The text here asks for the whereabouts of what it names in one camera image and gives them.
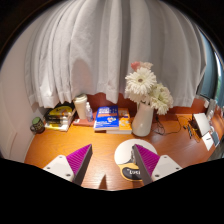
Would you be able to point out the black paperback book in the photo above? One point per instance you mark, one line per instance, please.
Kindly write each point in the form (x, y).
(59, 118)
(58, 122)

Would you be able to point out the white flower bouquet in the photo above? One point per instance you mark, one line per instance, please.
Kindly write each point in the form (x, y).
(143, 83)

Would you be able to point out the white paper sheet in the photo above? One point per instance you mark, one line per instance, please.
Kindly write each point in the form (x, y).
(208, 140)

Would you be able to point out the round white mouse pad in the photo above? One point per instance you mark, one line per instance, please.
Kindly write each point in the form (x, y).
(125, 151)

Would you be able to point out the yellow and black book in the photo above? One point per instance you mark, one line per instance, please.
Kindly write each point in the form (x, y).
(60, 111)

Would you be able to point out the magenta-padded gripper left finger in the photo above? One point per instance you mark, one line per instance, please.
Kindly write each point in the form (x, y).
(60, 165)

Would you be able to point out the white ceramic vase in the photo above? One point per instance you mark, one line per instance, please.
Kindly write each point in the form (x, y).
(142, 121)

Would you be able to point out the blue book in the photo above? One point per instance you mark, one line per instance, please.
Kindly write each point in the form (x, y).
(106, 118)

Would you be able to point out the white tilted tablet device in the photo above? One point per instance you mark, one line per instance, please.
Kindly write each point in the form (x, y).
(201, 123)

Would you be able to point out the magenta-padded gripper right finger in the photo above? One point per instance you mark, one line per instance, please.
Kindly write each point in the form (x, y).
(165, 166)

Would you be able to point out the red book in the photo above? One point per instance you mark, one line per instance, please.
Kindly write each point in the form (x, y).
(81, 122)

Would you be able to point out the clear spray bottle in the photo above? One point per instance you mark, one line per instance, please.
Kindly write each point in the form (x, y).
(89, 114)

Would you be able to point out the white curtain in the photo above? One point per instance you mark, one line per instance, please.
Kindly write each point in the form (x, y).
(100, 50)

